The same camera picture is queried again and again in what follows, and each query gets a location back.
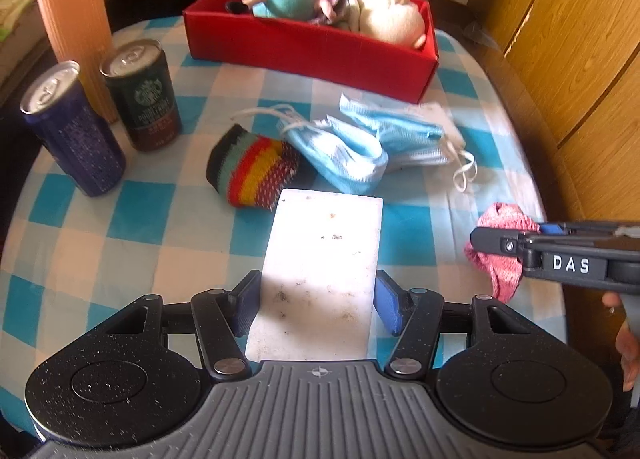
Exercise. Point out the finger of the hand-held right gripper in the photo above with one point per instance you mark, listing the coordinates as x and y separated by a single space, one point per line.
550 228
495 241

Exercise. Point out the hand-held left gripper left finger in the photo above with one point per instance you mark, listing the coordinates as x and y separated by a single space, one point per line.
247 301

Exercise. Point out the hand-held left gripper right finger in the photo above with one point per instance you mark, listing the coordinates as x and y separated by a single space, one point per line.
387 301

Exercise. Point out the red knitted cloth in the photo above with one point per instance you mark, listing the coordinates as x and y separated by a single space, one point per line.
500 211

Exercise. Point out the white sponge block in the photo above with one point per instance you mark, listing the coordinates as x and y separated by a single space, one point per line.
325 259

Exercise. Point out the cream cloth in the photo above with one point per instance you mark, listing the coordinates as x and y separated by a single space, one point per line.
390 14

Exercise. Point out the red cardboard box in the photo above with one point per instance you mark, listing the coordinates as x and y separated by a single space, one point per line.
310 54

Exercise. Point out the grey striped cloth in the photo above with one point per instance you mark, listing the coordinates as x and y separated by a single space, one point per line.
344 6

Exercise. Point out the person's right hand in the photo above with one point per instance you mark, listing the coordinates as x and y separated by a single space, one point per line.
631 364

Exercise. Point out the blue face mask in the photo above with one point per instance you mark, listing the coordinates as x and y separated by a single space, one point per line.
395 129
450 134
340 154

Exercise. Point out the blue checked tablecloth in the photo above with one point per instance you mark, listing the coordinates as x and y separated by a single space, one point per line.
150 229

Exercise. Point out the striped knitted pouch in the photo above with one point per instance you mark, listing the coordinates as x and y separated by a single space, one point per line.
250 169

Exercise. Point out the wooden wardrobe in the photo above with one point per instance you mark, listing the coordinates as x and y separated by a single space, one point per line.
565 39

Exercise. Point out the clear plastic bag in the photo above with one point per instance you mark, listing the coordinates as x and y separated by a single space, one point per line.
477 33

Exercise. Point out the dark green drink can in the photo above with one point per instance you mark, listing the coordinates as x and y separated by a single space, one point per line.
147 104

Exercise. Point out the blue drink can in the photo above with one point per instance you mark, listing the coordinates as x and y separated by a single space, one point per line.
75 139

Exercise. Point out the peach ribbed bottle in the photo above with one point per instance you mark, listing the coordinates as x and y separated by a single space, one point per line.
77 14

